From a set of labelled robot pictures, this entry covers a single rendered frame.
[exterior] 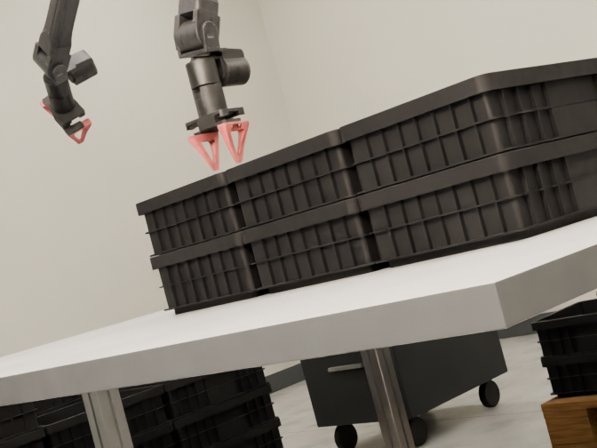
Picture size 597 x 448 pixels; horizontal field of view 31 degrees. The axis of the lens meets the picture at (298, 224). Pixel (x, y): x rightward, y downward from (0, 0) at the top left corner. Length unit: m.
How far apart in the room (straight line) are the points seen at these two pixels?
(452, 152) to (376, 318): 0.57
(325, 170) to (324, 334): 0.69
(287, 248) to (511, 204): 0.47
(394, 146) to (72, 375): 0.58
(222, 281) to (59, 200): 3.48
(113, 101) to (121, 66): 0.22
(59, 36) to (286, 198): 0.91
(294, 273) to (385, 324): 0.82
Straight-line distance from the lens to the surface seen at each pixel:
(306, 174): 1.73
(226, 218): 1.90
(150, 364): 1.25
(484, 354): 3.98
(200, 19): 2.00
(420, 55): 5.88
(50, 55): 2.53
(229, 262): 1.92
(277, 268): 1.82
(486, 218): 1.50
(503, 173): 1.47
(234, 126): 1.97
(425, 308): 0.95
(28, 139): 5.39
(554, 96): 1.59
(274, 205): 1.80
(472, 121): 1.49
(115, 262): 5.50
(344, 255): 1.70
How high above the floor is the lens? 0.77
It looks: 1 degrees up
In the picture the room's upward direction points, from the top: 15 degrees counter-clockwise
